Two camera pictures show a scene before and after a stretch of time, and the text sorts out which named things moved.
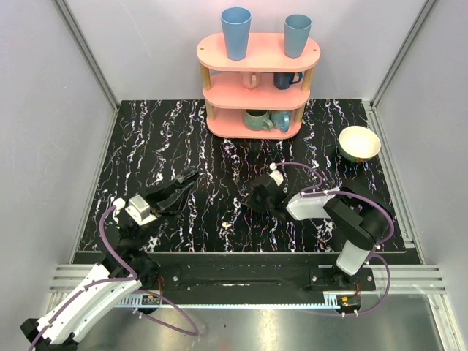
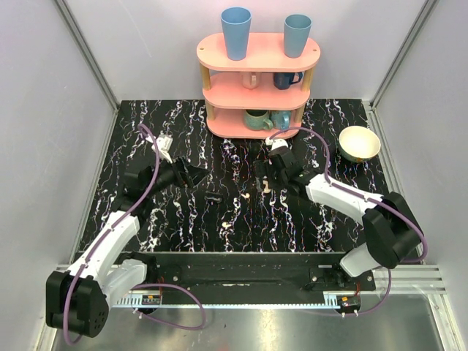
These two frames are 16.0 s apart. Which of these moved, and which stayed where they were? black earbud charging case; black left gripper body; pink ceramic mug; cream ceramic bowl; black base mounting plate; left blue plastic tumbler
Moved: black left gripper body; black earbud charging case
Stayed: black base mounting plate; pink ceramic mug; cream ceramic bowl; left blue plastic tumbler
